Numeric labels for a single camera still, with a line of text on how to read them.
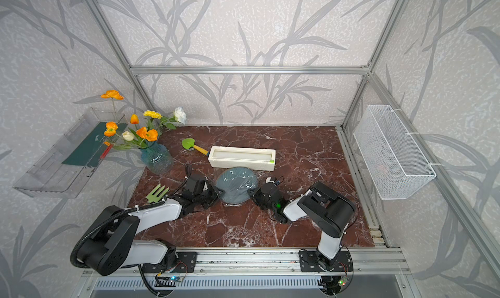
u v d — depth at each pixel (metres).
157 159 0.91
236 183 0.91
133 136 0.79
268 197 0.71
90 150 0.68
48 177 0.61
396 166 0.60
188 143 1.10
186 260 0.74
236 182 0.92
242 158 0.96
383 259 0.75
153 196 0.91
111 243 0.42
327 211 0.48
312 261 0.74
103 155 0.68
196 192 0.71
